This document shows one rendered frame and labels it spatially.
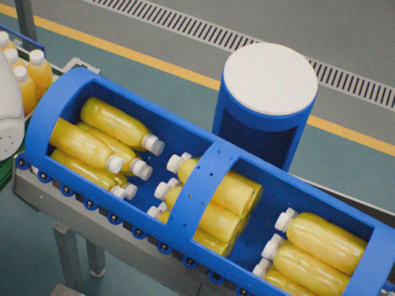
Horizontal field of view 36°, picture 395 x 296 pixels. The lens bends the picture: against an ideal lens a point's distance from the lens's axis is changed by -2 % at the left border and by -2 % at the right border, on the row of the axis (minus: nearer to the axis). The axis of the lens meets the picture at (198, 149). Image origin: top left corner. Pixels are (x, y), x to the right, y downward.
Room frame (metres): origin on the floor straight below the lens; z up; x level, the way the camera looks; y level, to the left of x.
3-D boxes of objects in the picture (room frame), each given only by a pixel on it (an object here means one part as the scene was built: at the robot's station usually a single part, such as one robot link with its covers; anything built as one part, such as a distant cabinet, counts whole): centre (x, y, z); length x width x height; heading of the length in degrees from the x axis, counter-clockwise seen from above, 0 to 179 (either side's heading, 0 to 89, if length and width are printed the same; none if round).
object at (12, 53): (1.11, 0.55, 1.09); 0.04 x 0.04 x 0.02
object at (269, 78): (1.24, -0.18, 1.03); 0.28 x 0.28 x 0.01
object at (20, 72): (1.06, 0.51, 1.09); 0.04 x 0.04 x 0.02
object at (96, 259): (1.00, 0.33, 0.31); 0.06 x 0.06 x 0.63; 67
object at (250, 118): (1.24, -0.18, 0.59); 0.28 x 0.28 x 0.88
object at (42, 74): (1.12, 0.48, 0.99); 0.07 x 0.07 x 0.19
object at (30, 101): (1.06, 0.51, 0.99); 0.07 x 0.07 x 0.19
